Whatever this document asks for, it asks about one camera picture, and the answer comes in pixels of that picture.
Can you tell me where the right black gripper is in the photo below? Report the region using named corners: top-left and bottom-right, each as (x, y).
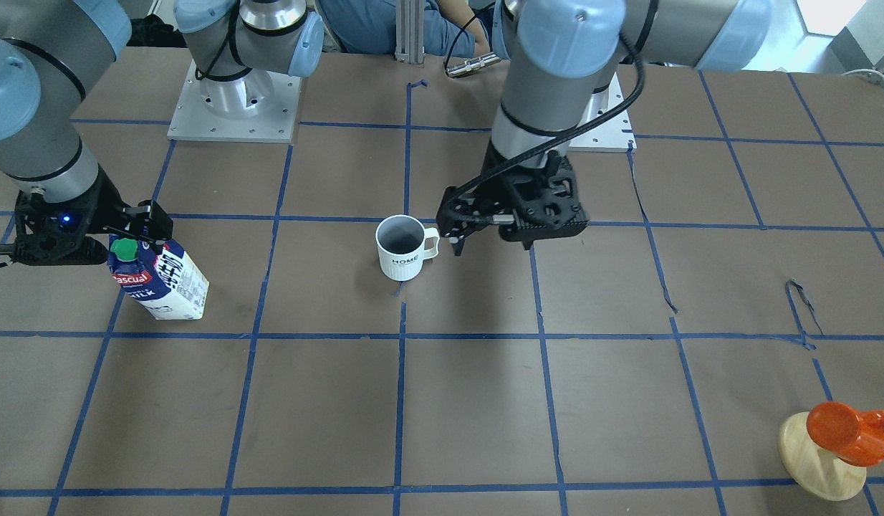
top-left (12, 168), bottom-right (174, 267)

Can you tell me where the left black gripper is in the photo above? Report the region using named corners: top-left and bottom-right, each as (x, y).
top-left (435, 140), bottom-right (590, 257)

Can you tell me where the blue white milk carton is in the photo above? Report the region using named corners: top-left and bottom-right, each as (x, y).
top-left (108, 235), bottom-right (209, 320)

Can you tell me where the white ribbed mug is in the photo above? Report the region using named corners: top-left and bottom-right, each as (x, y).
top-left (375, 214), bottom-right (440, 282)

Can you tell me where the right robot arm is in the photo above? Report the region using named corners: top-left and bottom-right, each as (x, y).
top-left (0, 1), bottom-right (325, 267)

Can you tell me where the seated person blue shirt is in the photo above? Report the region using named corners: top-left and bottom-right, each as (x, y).
top-left (315, 1), bottom-right (492, 58)

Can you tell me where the orange mug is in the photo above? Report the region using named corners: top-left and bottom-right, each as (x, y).
top-left (806, 401), bottom-right (884, 467)

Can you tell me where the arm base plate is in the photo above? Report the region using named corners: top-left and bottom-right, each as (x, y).
top-left (569, 72), bottom-right (638, 153)
top-left (167, 64), bottom-right (302, 144)

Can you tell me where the aluminium frame post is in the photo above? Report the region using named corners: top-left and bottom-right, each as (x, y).
top-left (394, 0), bottom-right (425, 67)

